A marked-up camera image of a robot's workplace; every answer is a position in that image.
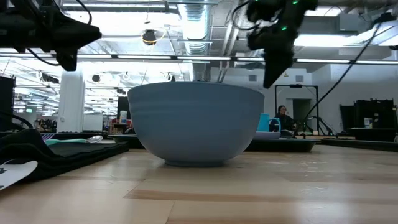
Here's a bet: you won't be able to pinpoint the black speaker box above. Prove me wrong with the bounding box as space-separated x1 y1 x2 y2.
0 75 16 132

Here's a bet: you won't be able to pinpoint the white handwritten label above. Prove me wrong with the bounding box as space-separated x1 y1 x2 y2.
0 159 39 191

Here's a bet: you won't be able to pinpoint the person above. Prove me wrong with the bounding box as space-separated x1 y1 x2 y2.
269 105 299 138

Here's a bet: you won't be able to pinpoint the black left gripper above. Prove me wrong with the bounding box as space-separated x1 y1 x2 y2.
18 9 103 72

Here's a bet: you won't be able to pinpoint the spoon with teal handle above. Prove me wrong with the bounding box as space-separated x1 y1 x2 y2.
44 134 104 146

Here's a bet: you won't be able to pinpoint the blue plastic bowl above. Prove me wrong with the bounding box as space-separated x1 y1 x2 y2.
127 81 265 167

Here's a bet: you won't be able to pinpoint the turquoise plastic mug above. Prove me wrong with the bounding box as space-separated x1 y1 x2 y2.
257 113 282 133

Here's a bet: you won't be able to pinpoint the lilac plastic plate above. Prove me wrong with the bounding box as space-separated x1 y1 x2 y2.
253 131 282 141

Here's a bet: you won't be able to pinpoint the black hanging cable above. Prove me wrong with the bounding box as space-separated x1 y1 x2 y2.
303 14 385 125

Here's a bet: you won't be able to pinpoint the black cloth napkin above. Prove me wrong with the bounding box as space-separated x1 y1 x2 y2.
0 128 130 184

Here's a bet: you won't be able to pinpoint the dark green serving tray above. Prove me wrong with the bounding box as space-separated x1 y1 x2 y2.
107 133 322 153

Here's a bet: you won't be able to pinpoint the black round ceiling fixture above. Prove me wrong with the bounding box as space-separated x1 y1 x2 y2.
142 29 157 47

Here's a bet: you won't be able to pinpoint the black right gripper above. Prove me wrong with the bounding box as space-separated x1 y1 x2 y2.
247 6 301 90

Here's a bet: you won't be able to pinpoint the black aluminium table frame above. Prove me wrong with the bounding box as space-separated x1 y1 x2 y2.
0 131 398 153

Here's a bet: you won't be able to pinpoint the black stand frame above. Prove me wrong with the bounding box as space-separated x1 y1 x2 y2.
274 83 320 135

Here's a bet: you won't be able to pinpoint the silver ventilation duct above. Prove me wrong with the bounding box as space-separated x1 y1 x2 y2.
177 0 213 82

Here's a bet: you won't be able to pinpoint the black equipment cases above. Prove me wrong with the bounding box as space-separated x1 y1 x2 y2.
338 98 398 142

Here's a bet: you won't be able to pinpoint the white pillar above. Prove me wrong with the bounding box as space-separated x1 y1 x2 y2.
57 70 86 134

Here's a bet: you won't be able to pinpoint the long ceiling light strip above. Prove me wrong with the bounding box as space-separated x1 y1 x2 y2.
0 53 398 65

